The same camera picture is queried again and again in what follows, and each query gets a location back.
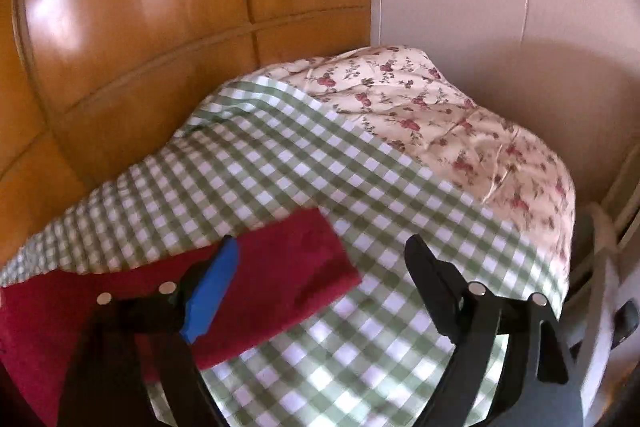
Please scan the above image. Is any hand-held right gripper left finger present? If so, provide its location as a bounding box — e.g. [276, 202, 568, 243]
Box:
[56, 234, 241, 427]

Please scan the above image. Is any green checkered bed sheet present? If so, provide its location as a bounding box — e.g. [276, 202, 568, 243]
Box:
[0, 74, 571, 427]

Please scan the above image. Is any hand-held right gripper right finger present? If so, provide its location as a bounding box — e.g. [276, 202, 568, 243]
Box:
[404, 234, 586, 427]

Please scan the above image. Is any floral quilt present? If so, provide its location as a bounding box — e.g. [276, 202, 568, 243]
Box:
[265, 46, 577, 280]

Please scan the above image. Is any dark red garment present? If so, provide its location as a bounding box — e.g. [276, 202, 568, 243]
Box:
[0, 207, 363, 427]

